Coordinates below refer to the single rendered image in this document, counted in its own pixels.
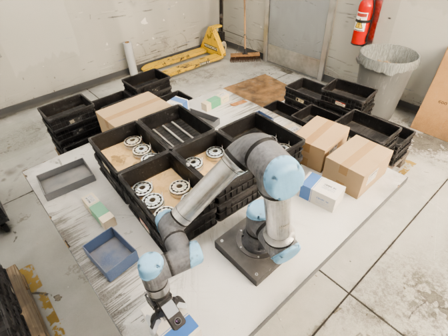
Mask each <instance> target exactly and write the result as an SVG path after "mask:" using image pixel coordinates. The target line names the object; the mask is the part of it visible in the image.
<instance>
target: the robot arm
mask: <svg viewBox="0 0 448 336"><path fill-rule="evenodd" d="M248 169H249V170H250V171H251V172H252V174H254V176H255V178H256V180H257V190H258V192H259V194H260V196H262V197H263V199H258V200H254V201H252V202H251V203H250V204H249V205H248V207H247V211H246V227H245V228H244V230H243V232H242V234H241V242H242V245H243V246H244V248H245V249H246V250H248V251H249V252H250V253H253V254H257V255H262V254H265V253H268V254H269V255H270V257H271V259H272V260H273V261H274V262H275V263H276V264H282V263H285V262H287V261H288V260H290V259H292V258H293V257H294V256H296V254H298V252H300V250H301V246H300V244H299V242H297V240H296V239H295V230H294V228H293V226H292V224H291V198H292V197H293V196H294V195H296V194H297V193H298V191H299V190H300V187H301V186H303V183H304V180H305V173H304V170H303V168H302V166H300V164H299V162H298V161H297V160H296V159H295V158H293V157H292V156H290V154H288V152H286V150H284V148H282V146H280V144H278V142H276V140H275V139H274V138H273V137H272V136H270V135H268V134H266V133H250V134H247V135H244V136H242V137H240V138H238V139H237V140H235V141H234V142H232V144H230V145H229V146H228V148H226V150H224V152H223V157H222V158H221V159H220V160H219V161H218V162H217V163H216V164H215V165H214V166H213V167H212V168H211V170H210V171H209V172H208V173H207V174H206V175H205V176H204V177H203V178H202V179H201V180H200V181H199V182H198V183H197V184H196V185H195V186H194V188H192V190H190V192H188V194H186V196H184V198H182V200H180V202H179V203H178V204H177V205H176V206H175V207H174V208H173V209H172V210H171V209H165V210H163V211H162V212H159V213H158V214H157V216H156V218H155V223H156V226H157V230H158V232H159V233H160V236H161V238H162V240H163V242H164V245H165V247H166V250H167V252H165V253H163V254H159V253H158V252H155V251H154V252H146V253H144V254H143V255H142V256H141V257H140V258H139V260H138V262H137V269H138V272H139V276H140V278H141V280H142V282H143V286H144V288H145V291H144V293H145V298H146V300H147V302H148V304H149V305H150V307H151V308H152V309H153V310H154V311H155V312H153V313H152V314H151V316H150V315H146V316H145V319H146V321H147V324H148V326H149V332H150V334H151V335H152V336H153V335H155V334H156V332H157V330H158V326H159V324H160V323H161V319H160V318H162V317H165V318H166V320H167V322H168V323H169V325H170V326H171V328H172V330H174V331H176V330H178V329H180V328H181V327H182V326H184V324H185V323H186V320H185V318H184V316H183V315H182V313H181V312H180V310H179V308H182V309H186V308H187V304H186V302H185V301H184V300H183V298H182V297H180V296H178V295H176V294H173V296H174V297H172V293H171V292H170V284H169V280H168V279H169V278H171V277H173V276H176V275H178V274H180V273H182V272H184V271H186V270H188V269H192V268H193V267H195V266H197V265H199V264H201V263H202V262H203V260H204V257H203V252H202V250H201V247H200V245H199V244H198V242H197V241H190V242H189V240H188V238H187V236H186V234H185V232H184V229H185V228H186V227H187V226H188V225H189V224H190V223H191V222H192V221H193V220H194V219H195V218H196V217H197V216H198V215H199V214H200V213H201V212H202V211H203V210H204V209H205V208H206V207H207V206H208V205H209V204H210V203H211V202H212V201H213V200H214V199H215V198H216V197H217V196H218V195H219V194H220V192H222V190H224V188H226V186H228V184H230V182H232V180H234V178H236V176H238V174H240V173H245V172H246V171H247V170H248Z"/></svg>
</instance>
